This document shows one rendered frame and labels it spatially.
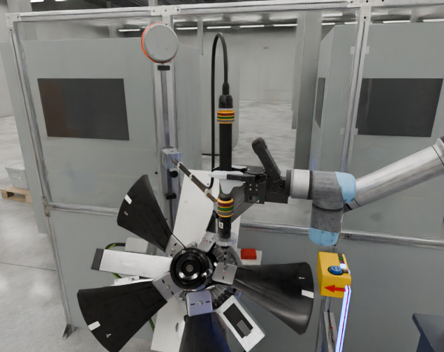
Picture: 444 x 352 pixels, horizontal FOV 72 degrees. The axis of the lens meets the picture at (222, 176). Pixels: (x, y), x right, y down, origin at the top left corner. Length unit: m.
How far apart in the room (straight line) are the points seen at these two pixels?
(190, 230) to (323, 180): 0.63
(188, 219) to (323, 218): 0.61
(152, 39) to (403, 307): 1.80
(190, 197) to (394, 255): 1.06
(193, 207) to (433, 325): 0.90
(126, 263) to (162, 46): 0.90
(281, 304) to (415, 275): 1.08
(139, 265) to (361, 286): 1.19
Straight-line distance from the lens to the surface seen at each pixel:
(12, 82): 3.66
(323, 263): 1.26
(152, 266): 1.13
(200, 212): 1.24
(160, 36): 1.44
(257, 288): 0.92
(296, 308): 0.92
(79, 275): 2.31
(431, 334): 1.22
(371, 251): 1.75
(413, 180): 0.91
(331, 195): 0.79
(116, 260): 1.19
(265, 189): 0.80
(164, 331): 1.23
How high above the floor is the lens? 1.75
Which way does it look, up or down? 18 degrees down
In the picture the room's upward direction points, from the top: straight up
